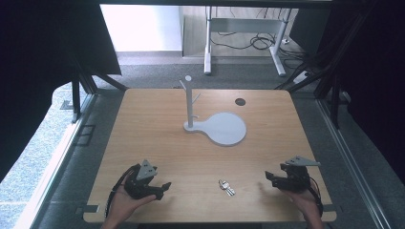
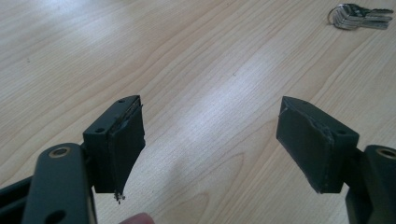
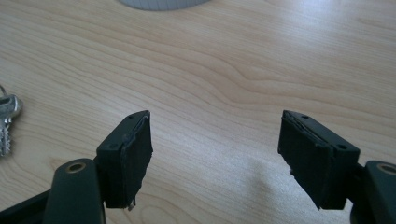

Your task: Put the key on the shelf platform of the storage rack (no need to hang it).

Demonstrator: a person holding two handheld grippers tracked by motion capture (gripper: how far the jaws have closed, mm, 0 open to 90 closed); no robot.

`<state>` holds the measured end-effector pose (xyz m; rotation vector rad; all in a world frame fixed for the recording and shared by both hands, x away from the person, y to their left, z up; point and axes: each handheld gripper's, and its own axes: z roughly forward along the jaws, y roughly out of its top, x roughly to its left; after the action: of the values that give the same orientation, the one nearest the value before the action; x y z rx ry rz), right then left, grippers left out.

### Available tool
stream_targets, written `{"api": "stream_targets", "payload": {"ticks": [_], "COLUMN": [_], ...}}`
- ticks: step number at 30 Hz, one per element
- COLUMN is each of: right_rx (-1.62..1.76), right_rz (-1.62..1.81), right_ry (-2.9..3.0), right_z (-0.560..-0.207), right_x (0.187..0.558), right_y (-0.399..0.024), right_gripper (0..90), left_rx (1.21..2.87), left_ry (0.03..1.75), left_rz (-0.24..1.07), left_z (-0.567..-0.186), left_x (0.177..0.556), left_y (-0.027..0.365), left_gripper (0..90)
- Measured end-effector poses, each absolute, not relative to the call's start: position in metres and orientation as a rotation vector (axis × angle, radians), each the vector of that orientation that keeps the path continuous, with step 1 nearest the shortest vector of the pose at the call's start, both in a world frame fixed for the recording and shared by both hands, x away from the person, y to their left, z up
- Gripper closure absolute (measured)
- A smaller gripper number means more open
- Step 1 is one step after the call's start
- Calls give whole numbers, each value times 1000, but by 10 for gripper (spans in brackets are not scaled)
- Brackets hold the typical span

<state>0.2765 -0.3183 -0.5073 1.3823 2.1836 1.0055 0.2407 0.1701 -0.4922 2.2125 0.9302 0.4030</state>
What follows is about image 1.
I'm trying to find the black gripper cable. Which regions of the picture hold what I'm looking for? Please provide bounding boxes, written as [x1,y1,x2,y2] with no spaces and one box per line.
[104,163,141,219]
[306,176,325,218]

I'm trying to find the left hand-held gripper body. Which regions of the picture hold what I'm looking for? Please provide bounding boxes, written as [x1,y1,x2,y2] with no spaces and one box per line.
[123,159,160,200]

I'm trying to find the black curtain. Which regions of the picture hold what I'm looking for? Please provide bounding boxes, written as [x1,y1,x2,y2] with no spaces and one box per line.
[0,0,122,184]
[313,0,405,187]

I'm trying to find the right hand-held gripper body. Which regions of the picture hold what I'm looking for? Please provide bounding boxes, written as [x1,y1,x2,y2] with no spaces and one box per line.
[280,156,321,194]

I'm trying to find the black floor cables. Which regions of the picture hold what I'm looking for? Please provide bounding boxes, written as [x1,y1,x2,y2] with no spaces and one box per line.
[209,8,309,70]

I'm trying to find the black metal stand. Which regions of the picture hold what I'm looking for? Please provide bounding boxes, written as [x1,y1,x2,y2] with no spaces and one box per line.
[274,12,371,130]
[70,58,129,124]

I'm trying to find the white cabinet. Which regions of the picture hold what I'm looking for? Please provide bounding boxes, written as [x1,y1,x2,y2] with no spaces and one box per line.
[99,4,183,52]

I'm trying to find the person's left hand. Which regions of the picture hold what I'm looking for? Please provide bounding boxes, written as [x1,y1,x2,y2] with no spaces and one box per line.
[106,182,157,223]

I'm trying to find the white desk frame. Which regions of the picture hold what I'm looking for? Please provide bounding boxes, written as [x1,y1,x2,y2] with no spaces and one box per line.
[203,5,292,77]

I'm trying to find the person's right hand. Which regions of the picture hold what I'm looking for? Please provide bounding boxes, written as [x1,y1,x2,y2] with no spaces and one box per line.
[283,189,321,220]

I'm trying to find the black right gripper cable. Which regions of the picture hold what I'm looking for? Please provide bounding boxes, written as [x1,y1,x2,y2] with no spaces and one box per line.
[306,176,325,218]

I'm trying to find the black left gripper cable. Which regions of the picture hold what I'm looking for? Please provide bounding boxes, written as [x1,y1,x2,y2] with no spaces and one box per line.
[104,163,141,219]

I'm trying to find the silver bunch of keys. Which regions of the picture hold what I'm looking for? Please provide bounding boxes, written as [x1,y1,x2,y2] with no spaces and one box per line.
[218,178,236,198]

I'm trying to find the white key stand with tray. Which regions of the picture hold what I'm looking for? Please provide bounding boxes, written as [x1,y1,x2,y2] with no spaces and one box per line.
[179,74,248,148]

